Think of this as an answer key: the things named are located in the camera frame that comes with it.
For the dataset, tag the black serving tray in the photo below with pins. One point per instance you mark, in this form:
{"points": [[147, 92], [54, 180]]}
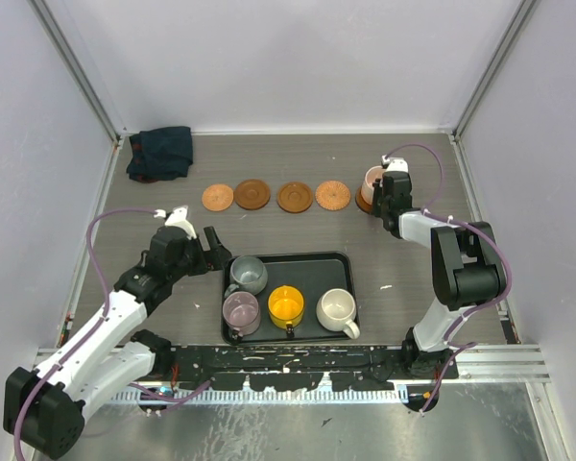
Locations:
{"points": [[313, 274]]}

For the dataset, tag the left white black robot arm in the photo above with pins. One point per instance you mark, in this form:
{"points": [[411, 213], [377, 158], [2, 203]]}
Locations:
{"points": [[47, 407]]}

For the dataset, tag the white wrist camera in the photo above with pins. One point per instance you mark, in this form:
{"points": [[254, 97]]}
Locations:
{"points": [[393, 164], [177, 218]]}

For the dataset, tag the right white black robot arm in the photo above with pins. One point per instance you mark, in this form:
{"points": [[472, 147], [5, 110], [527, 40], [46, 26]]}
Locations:
{"points": [[467, 270]]}

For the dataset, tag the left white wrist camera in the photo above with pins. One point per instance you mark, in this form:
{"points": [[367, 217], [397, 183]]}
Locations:
{"points": [[177, 218]]}

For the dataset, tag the pink ceramic mug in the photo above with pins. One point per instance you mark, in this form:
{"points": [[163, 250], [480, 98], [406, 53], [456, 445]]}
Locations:
{"points": [[367, 186]]}

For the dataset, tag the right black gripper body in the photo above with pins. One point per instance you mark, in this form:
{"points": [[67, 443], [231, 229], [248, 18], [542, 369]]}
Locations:
{"points": [[380, 203]]}

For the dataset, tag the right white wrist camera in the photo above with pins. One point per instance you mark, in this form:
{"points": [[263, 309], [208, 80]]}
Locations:
{"points": [[393, 164]]}

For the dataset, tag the lilac ceramic mug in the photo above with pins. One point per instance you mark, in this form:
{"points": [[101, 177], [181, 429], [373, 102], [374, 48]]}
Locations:
{"points": [[241, 313]]}

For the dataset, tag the white slotted cable duct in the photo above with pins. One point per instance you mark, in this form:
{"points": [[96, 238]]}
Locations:
{"points": [[322, 395]]}

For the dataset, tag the dark blue folded cloth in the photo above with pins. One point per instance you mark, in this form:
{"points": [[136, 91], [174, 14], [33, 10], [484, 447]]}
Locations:
{"points": [[161, 155]]}

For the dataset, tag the grey ceramic mug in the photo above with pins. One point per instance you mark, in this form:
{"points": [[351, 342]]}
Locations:
{"points": [[248, 274]]}

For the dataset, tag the woven rattan coaster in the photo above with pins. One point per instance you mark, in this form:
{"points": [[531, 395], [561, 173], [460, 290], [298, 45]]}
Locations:
{"points": [[217, 197], [332, 195]]}

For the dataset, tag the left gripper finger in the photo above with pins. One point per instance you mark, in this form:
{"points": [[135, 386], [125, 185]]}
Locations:
{"points": [[198, 264], [217, 256]]}

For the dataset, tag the aluminium frame rail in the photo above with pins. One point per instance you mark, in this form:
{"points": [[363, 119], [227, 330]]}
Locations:
{"points": [[495, 364]]}

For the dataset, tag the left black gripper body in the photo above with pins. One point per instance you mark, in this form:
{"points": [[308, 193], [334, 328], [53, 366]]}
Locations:
{"points": [[183, 266]]}

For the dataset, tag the yellow ceramic mug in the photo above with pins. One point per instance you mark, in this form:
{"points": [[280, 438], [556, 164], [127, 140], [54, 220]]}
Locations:
{"points": [[286, 308]]}

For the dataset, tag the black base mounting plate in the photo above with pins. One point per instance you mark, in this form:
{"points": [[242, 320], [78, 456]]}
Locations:
{"points": [[359, 368]]}

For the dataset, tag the brown wooden saucer coaster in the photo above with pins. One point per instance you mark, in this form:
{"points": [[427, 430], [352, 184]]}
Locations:
{"points": [[362, 203], [294, 197], [252, 194]]}

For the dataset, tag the cream ceramic mug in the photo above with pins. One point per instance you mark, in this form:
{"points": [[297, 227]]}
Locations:
{"points": [[336, 311]]}

